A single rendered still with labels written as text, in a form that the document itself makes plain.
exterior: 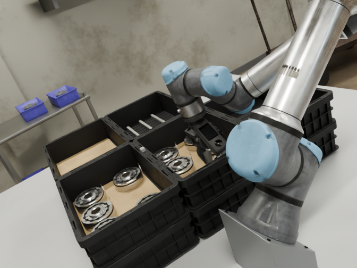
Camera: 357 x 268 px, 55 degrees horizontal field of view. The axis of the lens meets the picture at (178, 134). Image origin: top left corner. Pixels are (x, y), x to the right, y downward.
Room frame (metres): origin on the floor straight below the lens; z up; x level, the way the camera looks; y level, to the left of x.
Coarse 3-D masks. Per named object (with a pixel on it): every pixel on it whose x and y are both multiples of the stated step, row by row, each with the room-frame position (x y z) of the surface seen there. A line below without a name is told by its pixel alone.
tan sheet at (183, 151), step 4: (180, 144) 1.18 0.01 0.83; (184, 144) 1.17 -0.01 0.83; (180, 148) 1.15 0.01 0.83; (184, 148) 1.14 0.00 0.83; (180, 152) 1.12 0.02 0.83; (184, 152) 1.11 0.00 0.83; (188, 152) 1.10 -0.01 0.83; (192, 152) 1.09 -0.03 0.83; (196, 152) 1.08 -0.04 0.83; (188, 156) 1.07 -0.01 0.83; (192, 156) 1.06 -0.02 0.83; (196, 156) 1.05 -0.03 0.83; (196, 160) 1.03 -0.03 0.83; (200, 160) 1.02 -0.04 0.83; (196, 164) 1.00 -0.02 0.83; (200, 164) 0.99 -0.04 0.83; (204, 164) 0.98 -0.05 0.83; (196, 168) 0.98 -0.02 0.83
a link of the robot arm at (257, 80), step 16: (352, 16) 0.74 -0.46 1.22; (352, 32) 0.76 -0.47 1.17; (256, 64) 0.87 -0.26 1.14; (272, 64) 0.83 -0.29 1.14; (240, 80) 0.87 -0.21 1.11; (256, 80) 0.84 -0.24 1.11; (272, 80) 0.83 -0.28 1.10; (240, 96) 0.86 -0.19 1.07; (256, 96) 0.85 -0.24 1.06; (240, 112) 0.89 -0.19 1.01
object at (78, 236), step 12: (132, 144) 1.12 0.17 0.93; (144, 156) 0.99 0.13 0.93; (84, 168) 1.07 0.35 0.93; (156, 168) 0.89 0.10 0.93; (60, 180) 1.04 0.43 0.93; (60, 192) 0.95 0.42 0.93; (168, 192) 0.76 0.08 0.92; (144, 204) 0.74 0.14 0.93; (156, 204) 0.75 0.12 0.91; (72, 216) 0.80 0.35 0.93; (120, 216) 0.72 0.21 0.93; (132, 216) 0.72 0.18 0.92; (72, 228) 0.74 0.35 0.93; (108, 228) 0.70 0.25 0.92; (84, 240) 0.68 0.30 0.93; (96, 240) 0.69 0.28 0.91
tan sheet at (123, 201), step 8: (144, 176) 1.04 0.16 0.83; (112, 184) 1.07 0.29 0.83; (144, 184) 0.99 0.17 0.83; (152, 184) 0.98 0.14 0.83; (112, 192) 1.01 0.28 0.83; (120, 192) 0.99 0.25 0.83; (128, 192) 0.98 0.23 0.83; (136, 192) 0.96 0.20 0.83; (144, 192) 0.94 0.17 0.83; (152, 192) 0.93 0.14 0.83; (112, 200) 0.96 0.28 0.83; (120, 200) 0.95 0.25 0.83; (128, 200) 0.93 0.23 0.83; (136, 200) 0.92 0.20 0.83; (120, 208) 0.90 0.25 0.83; (128, 208) 0.89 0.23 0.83; (80, 216) 0.94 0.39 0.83; (88, 232) 0.84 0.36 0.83
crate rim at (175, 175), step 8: (208, 112) 1.16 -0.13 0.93; (224, 120) 1.05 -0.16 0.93; (232, 120) 1.03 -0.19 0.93; (160, 128) 1.18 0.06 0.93; (144, 136) 1.15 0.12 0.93; (136, 144) 1.11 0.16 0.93; (144, 152) 1.02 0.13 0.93; (216, 160) 0.82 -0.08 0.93; (224, 160) 0.82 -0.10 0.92; (168, 168) 0.87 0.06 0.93; (200, 168) 0.81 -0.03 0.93; (208, 168) 0.80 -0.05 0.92; (216, 168) 0.81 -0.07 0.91; (176, 176) 0.81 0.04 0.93; (192, 176) 0.79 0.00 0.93; (200, 176) 0.79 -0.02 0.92; (184, 184) 0.78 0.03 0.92; (192, 184) 0.78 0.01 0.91
